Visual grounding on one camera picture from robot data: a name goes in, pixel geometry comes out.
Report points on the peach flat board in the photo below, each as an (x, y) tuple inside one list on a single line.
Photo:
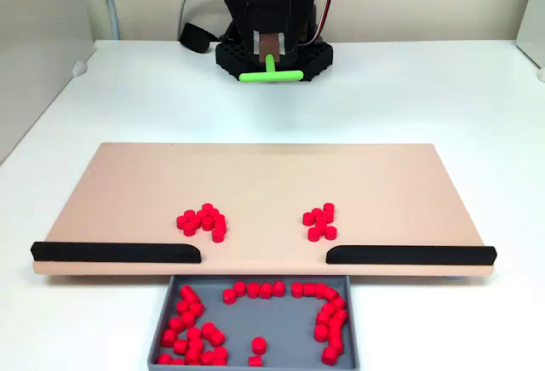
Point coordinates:
[(272, 184)]

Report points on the black board edge rail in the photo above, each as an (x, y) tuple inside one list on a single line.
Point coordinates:
[(115, 252), (409, 255)]

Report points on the white desk partition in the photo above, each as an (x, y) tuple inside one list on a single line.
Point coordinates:
[(34, 47), (534, 13)]

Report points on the small white clip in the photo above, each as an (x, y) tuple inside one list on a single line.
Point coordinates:
[(79, 69), (541, 74)]

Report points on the grey rectangular tray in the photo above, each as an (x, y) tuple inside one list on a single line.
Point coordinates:
[(277, 324)]

